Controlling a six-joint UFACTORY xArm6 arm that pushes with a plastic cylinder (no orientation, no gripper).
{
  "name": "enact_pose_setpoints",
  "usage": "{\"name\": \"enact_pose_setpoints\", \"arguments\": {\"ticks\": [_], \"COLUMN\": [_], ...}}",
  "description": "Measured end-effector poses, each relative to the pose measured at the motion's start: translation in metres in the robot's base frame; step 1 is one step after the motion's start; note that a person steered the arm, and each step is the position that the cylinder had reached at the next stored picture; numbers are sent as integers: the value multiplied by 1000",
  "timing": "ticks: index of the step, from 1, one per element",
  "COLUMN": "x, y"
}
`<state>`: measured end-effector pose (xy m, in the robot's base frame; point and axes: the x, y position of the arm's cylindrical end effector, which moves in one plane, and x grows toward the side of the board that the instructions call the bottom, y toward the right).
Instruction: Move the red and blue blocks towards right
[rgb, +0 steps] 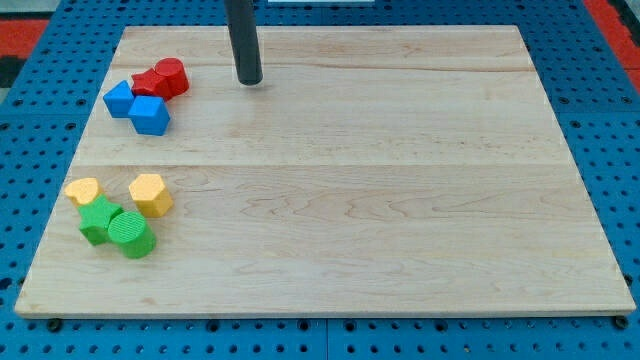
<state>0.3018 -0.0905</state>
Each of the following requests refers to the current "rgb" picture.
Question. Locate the yellow hexagon block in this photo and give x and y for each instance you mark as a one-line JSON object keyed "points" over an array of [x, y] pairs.
{"points": [[151, 195]]}

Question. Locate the light wooden board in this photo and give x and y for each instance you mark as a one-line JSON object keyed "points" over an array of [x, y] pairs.
{"points": [[375, 172]]}

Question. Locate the green star block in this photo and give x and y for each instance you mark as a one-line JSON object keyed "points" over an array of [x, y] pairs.
{"points": [[96, 218]]}

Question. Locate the red cylinder block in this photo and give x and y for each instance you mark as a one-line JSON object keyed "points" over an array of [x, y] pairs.
{"points": [[173, 70]]}

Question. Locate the yellow heart block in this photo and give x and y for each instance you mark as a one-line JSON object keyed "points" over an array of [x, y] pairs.
{"points": [[83, 191]]}

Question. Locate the blue cube block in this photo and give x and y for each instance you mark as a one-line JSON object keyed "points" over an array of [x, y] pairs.
{"points": [[149, 115]]}

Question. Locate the red star block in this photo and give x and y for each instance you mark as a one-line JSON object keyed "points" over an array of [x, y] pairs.
{"points": [[150, 83]]}

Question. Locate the blue triangle block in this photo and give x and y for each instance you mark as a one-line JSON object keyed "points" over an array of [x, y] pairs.
{"points": [[119, 100]]}

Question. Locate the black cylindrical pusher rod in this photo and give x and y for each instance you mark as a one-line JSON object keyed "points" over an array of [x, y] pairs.
{"points": [[242, 30]]}

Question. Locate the green cylinder block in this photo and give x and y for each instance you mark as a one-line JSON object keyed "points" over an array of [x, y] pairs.
{"points": [[131, 233]]}

